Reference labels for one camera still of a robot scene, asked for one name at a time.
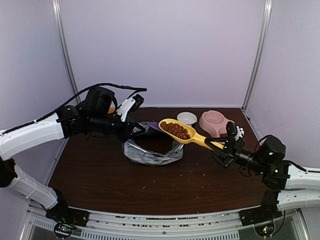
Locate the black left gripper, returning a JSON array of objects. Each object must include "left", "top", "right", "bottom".
[{"left": 88, "top": 111, "right": 145, "bottom": 142}]

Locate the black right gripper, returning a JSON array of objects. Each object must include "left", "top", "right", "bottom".
[{"left": 202, "top": 137, "right": 268, "bottom": 176}]

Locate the purple pet food bag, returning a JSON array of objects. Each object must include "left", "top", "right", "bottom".
[{"left": 122, "top": 122, "right": 184, "bottom": 166}]

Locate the yellow plastic scoop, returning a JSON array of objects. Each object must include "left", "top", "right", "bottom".
[{"left": 158, "top": 118, "right": 211, "bottom": 150}]

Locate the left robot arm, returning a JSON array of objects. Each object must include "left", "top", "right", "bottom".
[{"left": 0, "top": 83, "right": 147, "bottom": 222}]

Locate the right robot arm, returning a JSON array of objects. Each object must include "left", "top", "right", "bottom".
[{"left": 204, "top": 135, "right": 320, "bottom": 221}]

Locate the brown pet food kibble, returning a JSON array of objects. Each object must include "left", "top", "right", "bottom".
[{"left": 133, "top": 122, "right": 191, "bottom": 155}]

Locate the pink double pet feeder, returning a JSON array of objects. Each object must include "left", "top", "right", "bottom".
[{"left": 198, "top": 110, "right": 234, "bottom": 138}]

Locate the white patterned mug yellow inside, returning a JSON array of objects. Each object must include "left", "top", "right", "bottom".
[{"left": 107, "top": 107, "right": 116, "bottom": 114}]

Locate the black and white ceramic bowl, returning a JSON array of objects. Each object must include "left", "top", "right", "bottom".
[{"left": 176, "top": 111, "right": 198, "bottom": 126}]

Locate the right circuit board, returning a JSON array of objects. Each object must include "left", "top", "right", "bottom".
[{"left": 254, "top": 221, "right": 276, "bottom": 238}]

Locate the circuit board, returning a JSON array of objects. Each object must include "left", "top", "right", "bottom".
[
  {"left": 53, "top": 223, "right": 76, "bottom": 239},
  {"left": 254, "top": 221, "right": 276, "bottom": 238}
]

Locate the left circuit board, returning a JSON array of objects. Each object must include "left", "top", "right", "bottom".
[{"left": 53, "top": 223, "right": 76, "bottom": 239}]

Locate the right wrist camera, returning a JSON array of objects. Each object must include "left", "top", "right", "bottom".
[{"left": 226, "top": 121, "right": 245, "bottom": 141}]

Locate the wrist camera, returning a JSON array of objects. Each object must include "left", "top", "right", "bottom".
[
  {"left": 116, "top": 94, "right": 145, "bottom": 122},
  {"left": 226, "top": 121, "right": 245, "bottom": 141}
]

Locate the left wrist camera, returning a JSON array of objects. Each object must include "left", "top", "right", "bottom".
[{"left": 116, "top": 94, "right": 145, "bottom": 122}]

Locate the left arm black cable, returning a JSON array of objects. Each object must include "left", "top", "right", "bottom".
[{"left": 0, "top": 83, "right": 148, "bottom": 136}]

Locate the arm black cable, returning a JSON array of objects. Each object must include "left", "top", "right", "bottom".
[
  {"left": 271, "top": 207, "right": 292, "bottom": 236},
  {"left": 0, "top": 83, "right": 148, "bottom": 136}
]

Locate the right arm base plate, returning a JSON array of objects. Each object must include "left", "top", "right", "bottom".
[{"left": 238, "top": 205, "right": 283, "bottom": 226}]

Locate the front aluminium rail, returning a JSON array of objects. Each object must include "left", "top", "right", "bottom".
[{"left": 24, "top": 194, "right": 308, "bottom": 240}]

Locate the right aluminium corner post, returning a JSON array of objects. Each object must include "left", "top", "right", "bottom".
[{"left": 241, "top": 0, "right": 273, "bottom": 112}]

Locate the aluminium corner post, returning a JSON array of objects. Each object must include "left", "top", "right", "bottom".
[
  {"left": 241, "top": 0, "right": 273, "bottom": 112},
  {"left": 52, "top": 0, "right": 78, "bottom": 94}
]

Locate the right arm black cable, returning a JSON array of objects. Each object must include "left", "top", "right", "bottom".
[{"left": 271, "top": 207, "right": 292, "bottom": 236}]

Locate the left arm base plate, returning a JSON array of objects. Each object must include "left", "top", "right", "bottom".
[{"left": 44, "top": 207, "right": 90, "bottom": 227}]

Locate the left aluminium corner post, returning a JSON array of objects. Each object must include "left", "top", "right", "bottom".
[{"left": 52, "top": 0, "right": 78, "bottom": 94}]

